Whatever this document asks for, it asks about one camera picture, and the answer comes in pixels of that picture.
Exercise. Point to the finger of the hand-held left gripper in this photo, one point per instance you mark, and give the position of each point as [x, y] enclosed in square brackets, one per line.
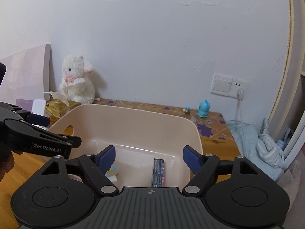
[43, 140]
[35, 118]

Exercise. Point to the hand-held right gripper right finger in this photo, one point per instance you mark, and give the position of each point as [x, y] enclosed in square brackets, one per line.
[191, 158]

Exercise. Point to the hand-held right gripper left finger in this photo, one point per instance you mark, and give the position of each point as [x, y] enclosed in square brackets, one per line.
[107, 158]

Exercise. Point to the beige plastic storage bin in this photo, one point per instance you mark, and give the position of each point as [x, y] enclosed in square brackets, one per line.
[143, 128]

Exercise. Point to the person's left hand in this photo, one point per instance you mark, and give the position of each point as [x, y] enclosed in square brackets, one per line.
[6, 165]

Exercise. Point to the white plastic container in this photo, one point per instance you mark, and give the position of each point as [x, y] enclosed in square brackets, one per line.
[39, 107]

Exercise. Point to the small white pastel packet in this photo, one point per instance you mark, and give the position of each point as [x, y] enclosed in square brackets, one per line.
[112, 174]

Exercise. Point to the purple plastic box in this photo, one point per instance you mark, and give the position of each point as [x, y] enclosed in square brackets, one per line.
[23, 103]

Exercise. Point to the pale pink board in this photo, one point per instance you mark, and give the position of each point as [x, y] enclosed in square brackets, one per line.
[23, 71]

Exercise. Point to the gold foil bag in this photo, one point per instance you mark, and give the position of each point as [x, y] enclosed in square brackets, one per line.
[57, 111]

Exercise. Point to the white crumpled paper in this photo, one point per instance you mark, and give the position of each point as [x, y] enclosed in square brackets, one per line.
[58, 96]

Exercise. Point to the dark slim printed box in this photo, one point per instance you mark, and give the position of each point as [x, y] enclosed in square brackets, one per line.
[158, 171]

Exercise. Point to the blue cartoon figurine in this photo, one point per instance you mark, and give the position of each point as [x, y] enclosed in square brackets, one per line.
[203, 109]

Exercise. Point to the white plush lamb toy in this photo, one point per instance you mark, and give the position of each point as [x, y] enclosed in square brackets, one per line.
[76, 85]

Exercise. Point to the light blue towel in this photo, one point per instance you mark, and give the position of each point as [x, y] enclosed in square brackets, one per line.
[247, 148]

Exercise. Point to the striped grey cloth bundle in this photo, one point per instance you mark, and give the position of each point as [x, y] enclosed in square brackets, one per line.
[269, 148]

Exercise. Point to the pink fuzzy clothing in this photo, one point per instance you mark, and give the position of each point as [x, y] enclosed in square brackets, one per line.
[293, 183]

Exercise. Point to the beige wooden cabinet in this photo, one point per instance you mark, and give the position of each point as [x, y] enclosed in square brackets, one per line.
[295, 52]

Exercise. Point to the white wall switch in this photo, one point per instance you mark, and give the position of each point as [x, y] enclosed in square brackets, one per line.
[221, 84]

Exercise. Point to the white wall socket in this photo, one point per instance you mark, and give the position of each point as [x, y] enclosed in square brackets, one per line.
[239, 84]

